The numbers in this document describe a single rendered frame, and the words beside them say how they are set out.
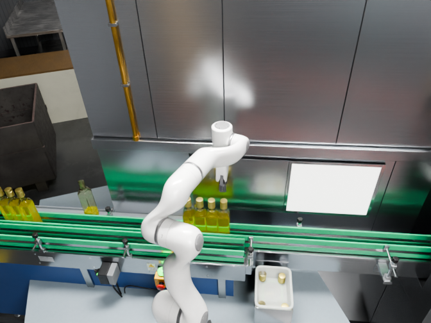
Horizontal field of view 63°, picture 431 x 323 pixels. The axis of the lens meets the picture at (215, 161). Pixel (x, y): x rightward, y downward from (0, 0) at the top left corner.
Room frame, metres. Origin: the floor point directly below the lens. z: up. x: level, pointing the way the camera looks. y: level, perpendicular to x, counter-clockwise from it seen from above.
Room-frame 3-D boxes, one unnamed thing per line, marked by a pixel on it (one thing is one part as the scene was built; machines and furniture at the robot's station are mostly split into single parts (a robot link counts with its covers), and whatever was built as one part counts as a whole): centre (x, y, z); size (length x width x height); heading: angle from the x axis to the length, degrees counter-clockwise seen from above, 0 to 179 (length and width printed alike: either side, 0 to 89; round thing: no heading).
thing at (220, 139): (1.21, -0.03, 1.68); 0.09 x 0.08 x 0.13; 63
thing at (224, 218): (1.21, -0.03, 1.16); 0.06 x 0.06 x 0.21; 82
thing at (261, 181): (1.31, -0.32, 1.32); 0.90 x 0.03 x 0.34; 82
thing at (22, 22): (6.10, 2.75, 0.54); 1.98 x 0.75 x 1.07; 16
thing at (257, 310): (0.98, -0.25, 0.92); 0.27 x 0.17 x 0.15; 172
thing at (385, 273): (0.99, -0.78, 1.07); 0.17 x 0.05 x 0.23; 172
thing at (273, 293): (0.96, -0.25, 0.97); 0.22 x 0.17 x 0.09; 172
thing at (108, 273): (1.10, 0.57, 0.96); 0.08 x 0.08 x 0.08; 82
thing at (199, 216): (1.23, 0.08, 1.16); 0.06 x 0.06 x 0.21; 83
